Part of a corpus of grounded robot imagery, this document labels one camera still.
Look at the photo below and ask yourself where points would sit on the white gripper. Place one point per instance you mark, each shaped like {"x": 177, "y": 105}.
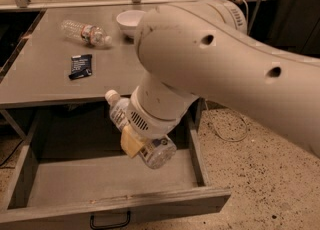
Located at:
{"x": 146, "y": 123}

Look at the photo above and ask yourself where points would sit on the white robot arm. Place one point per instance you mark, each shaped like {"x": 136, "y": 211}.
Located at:
{"x": 194, "y": 49}

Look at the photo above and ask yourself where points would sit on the open grey top drawer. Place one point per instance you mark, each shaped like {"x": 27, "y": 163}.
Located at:
{"x": 72, "y": 167}

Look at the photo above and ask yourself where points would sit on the clear plastic water bottle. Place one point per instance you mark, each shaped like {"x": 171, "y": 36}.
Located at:
{"x": 89, "y": 34}

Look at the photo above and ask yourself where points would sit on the dark blue snack packet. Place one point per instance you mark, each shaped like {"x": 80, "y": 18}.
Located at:
{"x": 81, "y": 66}

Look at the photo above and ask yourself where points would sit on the grey metal cabinet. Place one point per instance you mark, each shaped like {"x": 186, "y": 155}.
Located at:
{"x": 40, "y": 74}

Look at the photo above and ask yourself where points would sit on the white ceramic bowl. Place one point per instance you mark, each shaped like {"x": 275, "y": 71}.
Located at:
{"x": 128, "y": 21}

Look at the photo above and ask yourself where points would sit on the black drawer handle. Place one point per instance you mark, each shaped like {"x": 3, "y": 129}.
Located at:
{"x": 109, "y": 221}

